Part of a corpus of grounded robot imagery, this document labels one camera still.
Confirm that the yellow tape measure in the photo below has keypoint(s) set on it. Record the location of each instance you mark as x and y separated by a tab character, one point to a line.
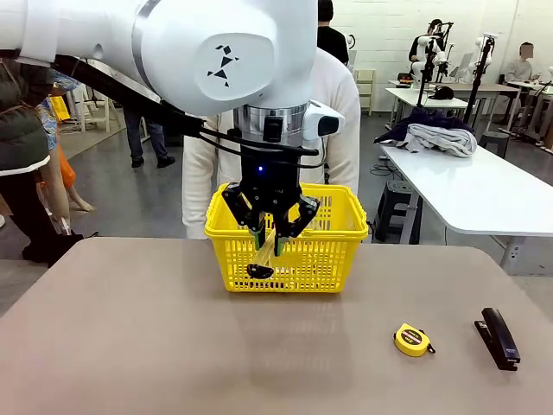
410	341

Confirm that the person in black jacket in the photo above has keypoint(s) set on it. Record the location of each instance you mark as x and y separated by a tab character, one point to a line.
330	39

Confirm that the black tripod stand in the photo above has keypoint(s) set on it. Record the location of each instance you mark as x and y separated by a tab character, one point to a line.
479	78
427	69

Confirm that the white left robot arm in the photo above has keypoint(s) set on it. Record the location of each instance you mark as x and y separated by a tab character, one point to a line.
173	43

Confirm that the person's right forearm white sleeve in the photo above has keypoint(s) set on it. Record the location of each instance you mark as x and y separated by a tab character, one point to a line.
196	194

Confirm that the person in white cardigan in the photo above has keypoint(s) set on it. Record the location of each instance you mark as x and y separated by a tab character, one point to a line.
341	95

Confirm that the black plastic stool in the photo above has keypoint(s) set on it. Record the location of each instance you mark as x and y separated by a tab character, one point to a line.
397	190

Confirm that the white humanoid robot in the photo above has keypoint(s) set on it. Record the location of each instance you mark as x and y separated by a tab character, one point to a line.
421	45

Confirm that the white wooden stool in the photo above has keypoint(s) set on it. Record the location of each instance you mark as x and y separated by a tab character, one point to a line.
97	110

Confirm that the large white table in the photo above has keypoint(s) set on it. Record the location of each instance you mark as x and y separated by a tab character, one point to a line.
475	190

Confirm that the white desk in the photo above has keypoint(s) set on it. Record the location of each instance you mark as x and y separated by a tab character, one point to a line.
533	88

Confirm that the white shelf cart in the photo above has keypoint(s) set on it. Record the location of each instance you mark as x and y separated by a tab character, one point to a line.
365	91

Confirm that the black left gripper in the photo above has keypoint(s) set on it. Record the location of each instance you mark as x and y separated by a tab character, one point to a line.
270	173

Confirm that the person's left forearm white sleeve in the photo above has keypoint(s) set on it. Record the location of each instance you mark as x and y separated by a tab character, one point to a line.
345	164

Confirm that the small white table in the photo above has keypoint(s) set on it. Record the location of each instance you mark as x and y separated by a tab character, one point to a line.
415	97

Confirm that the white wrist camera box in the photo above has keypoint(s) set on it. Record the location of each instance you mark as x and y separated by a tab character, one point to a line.
324	123

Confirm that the person in dark vest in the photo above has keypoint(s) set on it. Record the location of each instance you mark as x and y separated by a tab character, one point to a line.
21	129

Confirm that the gray garment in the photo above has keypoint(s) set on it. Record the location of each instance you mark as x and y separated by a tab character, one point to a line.
440	138

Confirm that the person in white shirt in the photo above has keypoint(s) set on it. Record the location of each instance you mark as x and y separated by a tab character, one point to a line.
142	138

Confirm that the black bag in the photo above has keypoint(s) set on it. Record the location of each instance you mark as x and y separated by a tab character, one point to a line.
443	92

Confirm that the seated person in gray top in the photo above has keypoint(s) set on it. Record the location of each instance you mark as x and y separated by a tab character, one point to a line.
518	69

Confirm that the dark navy garment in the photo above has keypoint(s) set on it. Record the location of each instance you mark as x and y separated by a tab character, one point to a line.
427	116

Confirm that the mannequin in patterned dress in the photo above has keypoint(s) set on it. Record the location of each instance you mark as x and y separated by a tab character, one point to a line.
54	125

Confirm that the yellow plastic shopping basket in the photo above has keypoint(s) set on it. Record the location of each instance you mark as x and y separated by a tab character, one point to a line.
319	259

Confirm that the yellow bag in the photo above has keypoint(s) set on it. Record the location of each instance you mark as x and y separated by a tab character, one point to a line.
60	108

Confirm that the yellow black utility knife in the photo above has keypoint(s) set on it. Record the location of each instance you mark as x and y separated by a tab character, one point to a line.
259	271

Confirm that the black stapler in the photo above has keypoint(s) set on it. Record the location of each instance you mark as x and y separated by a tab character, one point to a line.
501	341

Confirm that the gray round stool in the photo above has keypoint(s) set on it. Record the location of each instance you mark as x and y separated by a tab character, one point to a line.
494	138

